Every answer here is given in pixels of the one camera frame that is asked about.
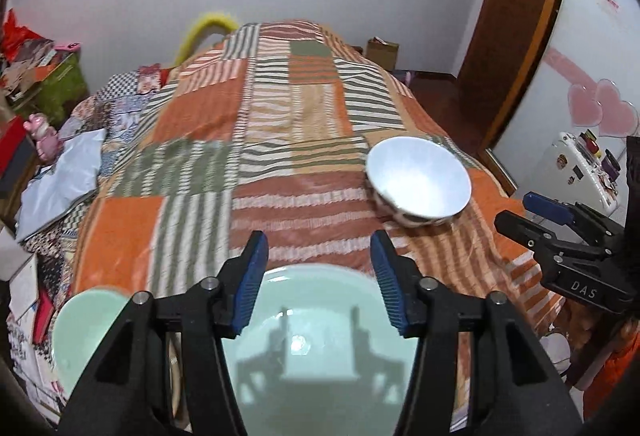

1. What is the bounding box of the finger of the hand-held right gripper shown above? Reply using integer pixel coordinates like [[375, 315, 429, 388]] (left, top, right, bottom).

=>
[[494, 210, 607, 263], [522, 191, 625, 245]]

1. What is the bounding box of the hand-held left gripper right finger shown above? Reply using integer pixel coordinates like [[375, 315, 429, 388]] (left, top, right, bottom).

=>
[[370, 230, 583, 436]]

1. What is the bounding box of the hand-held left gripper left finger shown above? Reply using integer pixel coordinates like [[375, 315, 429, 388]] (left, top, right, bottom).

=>
[[57, 230, 271, 436]]

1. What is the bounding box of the green plate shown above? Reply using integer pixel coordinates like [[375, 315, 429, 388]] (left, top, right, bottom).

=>
[[215, 264, 423, 436]]

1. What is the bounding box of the white bowl with patterned outside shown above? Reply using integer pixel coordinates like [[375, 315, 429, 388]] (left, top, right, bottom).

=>
[[365, 137, 472, 229]]

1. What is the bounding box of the green bowl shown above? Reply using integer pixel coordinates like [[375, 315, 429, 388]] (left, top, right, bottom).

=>
[[51, 286, 176, 422]]

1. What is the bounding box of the small white fridge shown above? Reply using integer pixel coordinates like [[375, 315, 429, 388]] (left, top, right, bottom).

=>
[[530, 132, 626, 217]]

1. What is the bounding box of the person's orange clothing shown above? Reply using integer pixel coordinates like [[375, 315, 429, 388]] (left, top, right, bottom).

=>
[[582, 316, 640, 419]]

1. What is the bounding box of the orange striped patchwork blanket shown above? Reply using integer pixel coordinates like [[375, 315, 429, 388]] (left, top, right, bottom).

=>
[[70, 20, 566, 432]]

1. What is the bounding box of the brown wooden door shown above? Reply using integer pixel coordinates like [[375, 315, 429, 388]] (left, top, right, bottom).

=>
[[457, 0, 573, 167]]

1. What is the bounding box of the red book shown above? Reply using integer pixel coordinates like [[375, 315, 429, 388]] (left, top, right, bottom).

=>
[[32, 288, 56, 344]]

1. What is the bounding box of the checkered patchwork quilt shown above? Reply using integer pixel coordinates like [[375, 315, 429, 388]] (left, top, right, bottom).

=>
[[10, 63, 173, 277]]

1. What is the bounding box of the cardboard box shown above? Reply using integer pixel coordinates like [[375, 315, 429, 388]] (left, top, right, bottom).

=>
[[364, 37, 400, 71]]

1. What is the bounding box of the pink toy figure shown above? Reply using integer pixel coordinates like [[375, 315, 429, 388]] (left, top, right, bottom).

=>
[[25, 113, 63, 163]]

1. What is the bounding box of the yellow fuzzy hoop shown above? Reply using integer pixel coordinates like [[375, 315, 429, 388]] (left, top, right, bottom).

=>
[[174, 12, 240, 66]]

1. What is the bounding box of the green box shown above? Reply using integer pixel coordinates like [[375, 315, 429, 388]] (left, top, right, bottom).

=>
[[7, 50, 90, 117]]

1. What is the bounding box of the long red box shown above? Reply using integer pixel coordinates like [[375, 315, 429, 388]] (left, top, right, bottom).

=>
[[0, 118, 28, 181]]

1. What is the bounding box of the pile of magazines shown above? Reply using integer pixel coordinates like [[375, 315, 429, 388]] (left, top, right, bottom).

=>
[[0, 38, 76, 91]]

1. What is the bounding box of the red plastic bag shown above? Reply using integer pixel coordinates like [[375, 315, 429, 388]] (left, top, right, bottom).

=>
[[0, 8, 43, 61]]

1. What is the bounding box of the pink heart wall decal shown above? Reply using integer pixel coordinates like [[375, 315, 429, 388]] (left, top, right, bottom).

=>
[[567, 83, 603, 127], [595, 78, 640, 139]]

